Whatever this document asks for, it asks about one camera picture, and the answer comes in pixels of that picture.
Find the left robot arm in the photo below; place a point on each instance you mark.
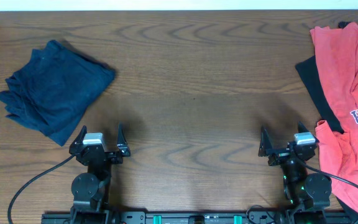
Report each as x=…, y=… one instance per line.
x=90, y=189

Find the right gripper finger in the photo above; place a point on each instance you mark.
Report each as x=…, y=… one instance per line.
x=265, y=147
x=302, y=128

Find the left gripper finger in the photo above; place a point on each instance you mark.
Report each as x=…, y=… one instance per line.
x=121, y=140
x=79, y=139

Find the folded navy blue shirt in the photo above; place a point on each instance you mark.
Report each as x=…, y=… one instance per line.
x=52, y=91

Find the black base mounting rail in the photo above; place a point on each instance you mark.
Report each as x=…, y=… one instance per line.
x=253, y=216

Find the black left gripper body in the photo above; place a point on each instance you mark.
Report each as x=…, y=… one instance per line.
x=110, y=159

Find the black patterned garment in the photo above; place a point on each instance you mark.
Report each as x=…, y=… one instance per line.
x=317, y=93

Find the red soccer t-shirt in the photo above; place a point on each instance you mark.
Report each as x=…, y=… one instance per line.
x=346, y=93

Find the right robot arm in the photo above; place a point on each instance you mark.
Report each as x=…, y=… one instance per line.
x=308, y=193

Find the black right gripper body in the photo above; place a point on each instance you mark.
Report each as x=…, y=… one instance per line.
x=279, y=155

